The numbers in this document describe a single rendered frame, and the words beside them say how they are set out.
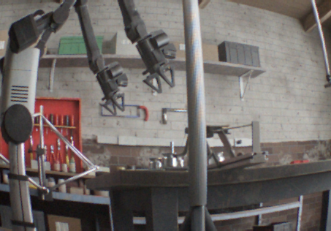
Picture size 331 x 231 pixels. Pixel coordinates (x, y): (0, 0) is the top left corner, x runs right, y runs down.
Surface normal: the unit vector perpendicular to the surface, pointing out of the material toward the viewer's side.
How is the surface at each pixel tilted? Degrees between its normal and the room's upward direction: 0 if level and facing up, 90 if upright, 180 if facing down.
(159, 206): 90
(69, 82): 90
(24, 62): 90
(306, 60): 90
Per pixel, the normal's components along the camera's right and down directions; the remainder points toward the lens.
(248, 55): 0.32, -0.20
